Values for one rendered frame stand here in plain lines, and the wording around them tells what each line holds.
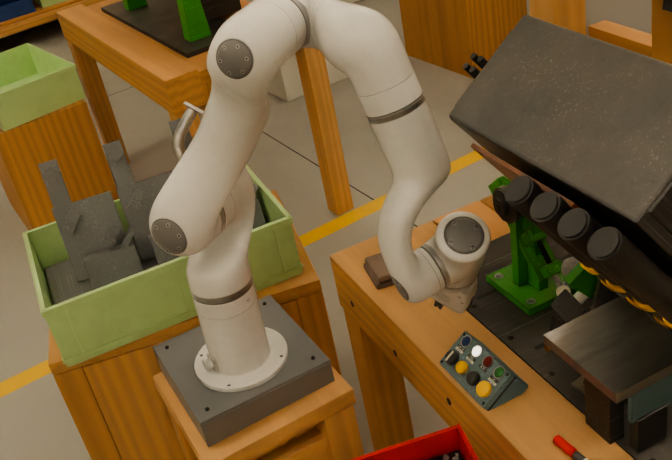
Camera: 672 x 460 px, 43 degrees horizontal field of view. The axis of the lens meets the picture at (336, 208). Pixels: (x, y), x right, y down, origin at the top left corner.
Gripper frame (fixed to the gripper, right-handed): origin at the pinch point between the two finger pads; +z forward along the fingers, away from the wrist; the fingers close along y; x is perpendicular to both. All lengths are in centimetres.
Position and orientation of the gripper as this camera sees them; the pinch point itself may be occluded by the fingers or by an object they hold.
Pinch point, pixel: (442, 298)
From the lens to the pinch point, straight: 159.6
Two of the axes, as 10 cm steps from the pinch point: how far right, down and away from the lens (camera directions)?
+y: 8.3, 5.0, -2.3
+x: 5.5, -7.7, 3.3
